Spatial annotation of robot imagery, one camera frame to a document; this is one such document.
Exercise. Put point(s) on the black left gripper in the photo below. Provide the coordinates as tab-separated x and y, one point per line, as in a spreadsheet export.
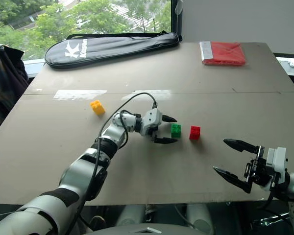
155	133

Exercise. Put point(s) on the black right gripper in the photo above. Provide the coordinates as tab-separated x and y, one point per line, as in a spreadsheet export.
257	171

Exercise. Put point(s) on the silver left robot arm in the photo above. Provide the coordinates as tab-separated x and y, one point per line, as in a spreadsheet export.
73	176

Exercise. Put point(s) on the green toy brick cube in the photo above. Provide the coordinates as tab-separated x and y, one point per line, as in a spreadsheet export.
176	131

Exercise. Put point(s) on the red toy brick cube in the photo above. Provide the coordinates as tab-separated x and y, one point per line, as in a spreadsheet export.
195	133

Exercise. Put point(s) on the pale rounded cylinder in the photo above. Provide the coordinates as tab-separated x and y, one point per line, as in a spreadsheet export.
131	216
201	218

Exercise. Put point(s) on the yellow toy brick cube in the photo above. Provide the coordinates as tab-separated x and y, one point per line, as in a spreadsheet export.
98	107

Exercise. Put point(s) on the red packet with white label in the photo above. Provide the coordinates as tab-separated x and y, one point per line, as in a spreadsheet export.
227	54

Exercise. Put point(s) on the black racket bag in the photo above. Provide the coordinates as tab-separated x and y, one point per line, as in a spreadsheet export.
112	49

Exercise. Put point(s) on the dark shoe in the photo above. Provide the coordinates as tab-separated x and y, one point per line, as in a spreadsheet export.
98	222

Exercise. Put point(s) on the dark plaid garment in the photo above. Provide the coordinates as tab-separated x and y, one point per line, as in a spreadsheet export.
5	80

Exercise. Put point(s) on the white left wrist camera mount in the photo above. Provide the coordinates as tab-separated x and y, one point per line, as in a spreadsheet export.
153	118

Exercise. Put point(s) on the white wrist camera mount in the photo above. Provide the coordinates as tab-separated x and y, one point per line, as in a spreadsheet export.
153	118
278	159

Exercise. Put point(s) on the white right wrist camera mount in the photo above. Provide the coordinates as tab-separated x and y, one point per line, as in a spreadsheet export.
278	159

